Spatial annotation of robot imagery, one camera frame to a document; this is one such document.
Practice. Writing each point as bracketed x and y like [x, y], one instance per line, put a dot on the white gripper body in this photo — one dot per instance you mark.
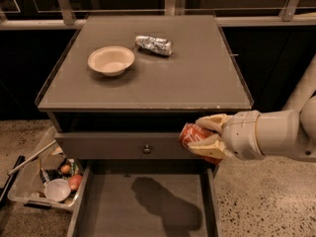
[241, 134]

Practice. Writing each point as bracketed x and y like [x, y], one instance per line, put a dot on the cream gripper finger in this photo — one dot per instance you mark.
[212, 147]
[213, 122]

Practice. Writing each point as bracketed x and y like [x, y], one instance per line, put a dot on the red coke can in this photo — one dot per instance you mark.
[194, 133]

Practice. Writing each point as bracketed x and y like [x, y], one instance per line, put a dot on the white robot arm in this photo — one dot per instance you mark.
[290, 134]

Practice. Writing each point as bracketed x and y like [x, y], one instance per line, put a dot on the round metal drawer knob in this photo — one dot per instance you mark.
[146, 149]

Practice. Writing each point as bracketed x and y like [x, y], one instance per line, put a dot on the grey drawer cabinet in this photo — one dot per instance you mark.
[155, 94]

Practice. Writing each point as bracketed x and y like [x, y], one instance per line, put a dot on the open middle drawer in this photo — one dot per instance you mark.
[146, 199]

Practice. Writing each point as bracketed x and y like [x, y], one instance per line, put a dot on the closed top drawer front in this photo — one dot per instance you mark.
[122, 145]

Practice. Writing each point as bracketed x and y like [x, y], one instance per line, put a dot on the crumpled silver foil bag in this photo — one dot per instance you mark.
[156, 45]

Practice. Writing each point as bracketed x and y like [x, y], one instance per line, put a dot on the beige paper bowl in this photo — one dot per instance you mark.
[111, 60]

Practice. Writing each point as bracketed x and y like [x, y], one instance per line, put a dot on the red apple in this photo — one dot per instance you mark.
[74, 182]

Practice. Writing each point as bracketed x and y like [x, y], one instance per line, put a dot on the orange fruit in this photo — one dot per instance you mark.
[65, 169]

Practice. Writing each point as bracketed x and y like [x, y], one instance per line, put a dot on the clear plastic storage bin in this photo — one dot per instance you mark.
[28, 188]

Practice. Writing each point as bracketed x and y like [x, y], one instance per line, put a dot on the small white bowl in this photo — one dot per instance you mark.
[57, 190]

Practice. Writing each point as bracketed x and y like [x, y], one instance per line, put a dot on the white table leg post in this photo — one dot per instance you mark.
[304, 89]

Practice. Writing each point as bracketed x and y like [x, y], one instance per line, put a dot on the metal window frame rail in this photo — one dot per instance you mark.
[72, 14]

